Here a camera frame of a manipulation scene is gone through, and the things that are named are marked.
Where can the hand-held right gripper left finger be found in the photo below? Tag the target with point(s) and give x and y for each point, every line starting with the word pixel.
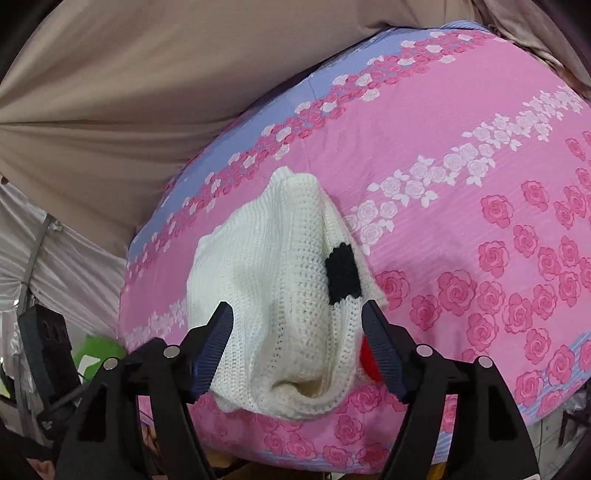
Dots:
pixel 212 351

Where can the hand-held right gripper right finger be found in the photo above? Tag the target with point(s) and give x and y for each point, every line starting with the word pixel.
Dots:
pixel 381 347

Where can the white knit sweater red black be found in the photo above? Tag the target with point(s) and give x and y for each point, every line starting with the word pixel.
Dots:
pixel 286 277

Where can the green plastic bag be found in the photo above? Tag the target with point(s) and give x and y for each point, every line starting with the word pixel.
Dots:
pixel 99 357

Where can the pink floral bedsheet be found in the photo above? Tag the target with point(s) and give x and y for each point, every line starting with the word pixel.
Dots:
pixel 461 230

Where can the white fabric cover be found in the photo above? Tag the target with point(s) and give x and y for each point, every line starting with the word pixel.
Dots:
pixel 69 267

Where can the black box device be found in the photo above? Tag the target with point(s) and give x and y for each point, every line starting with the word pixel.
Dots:
pixel 46 341

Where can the beige curtain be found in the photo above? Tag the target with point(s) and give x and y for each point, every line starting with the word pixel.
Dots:
pixel 138 92

